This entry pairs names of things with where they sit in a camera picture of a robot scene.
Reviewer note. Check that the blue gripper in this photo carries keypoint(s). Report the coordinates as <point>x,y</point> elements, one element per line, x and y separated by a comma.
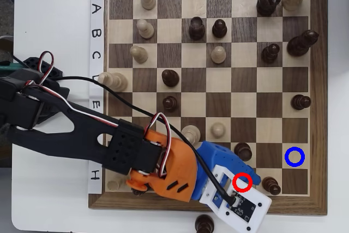
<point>215,153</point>

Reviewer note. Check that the black and orange robot arm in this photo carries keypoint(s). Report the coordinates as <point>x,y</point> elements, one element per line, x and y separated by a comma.
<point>81,145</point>

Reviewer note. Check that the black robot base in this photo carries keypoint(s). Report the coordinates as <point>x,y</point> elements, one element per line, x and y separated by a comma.
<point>34,62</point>

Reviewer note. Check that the dark wooden chess piece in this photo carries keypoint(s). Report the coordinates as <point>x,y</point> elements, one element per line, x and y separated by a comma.
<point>204,223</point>

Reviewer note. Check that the dark pawn at G6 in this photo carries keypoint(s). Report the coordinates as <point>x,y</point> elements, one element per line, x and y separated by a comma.
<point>243,151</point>

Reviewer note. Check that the light wooden king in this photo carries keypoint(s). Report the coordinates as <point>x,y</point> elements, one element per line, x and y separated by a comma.
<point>191,132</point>

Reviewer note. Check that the dark wooden pawn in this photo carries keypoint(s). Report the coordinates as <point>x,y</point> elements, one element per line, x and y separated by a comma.
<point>170,104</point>
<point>270,185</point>
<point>219,29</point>
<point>170,78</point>
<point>299,102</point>
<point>270,53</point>

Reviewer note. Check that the wooden chess board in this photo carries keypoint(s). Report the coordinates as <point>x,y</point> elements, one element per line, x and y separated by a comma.
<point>319,107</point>

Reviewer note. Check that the light wooden rook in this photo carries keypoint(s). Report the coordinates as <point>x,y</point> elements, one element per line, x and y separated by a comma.
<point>113,185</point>

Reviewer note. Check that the dark pawn at B4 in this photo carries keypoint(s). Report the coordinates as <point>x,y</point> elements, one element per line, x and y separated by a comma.
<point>197,28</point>

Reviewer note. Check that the light wooden bishop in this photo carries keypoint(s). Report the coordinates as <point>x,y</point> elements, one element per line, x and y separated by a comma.
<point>115,81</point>

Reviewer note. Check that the dark wooden bishop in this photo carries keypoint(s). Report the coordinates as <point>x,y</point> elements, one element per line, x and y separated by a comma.
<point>300,44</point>

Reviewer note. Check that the dark wooden knight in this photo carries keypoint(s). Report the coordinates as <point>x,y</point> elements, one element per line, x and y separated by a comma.
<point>268,1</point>

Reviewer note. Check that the white letter label strip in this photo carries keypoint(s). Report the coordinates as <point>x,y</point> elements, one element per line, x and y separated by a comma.
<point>96,25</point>

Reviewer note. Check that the green table clamp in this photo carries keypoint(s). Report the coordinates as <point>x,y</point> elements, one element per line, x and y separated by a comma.
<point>6,68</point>

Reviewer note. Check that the brown blurry background object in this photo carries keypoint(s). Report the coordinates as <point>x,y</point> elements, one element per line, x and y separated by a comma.
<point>5,43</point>

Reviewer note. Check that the white camera mount with board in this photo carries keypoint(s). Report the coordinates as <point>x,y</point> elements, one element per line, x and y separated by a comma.
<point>261,203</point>

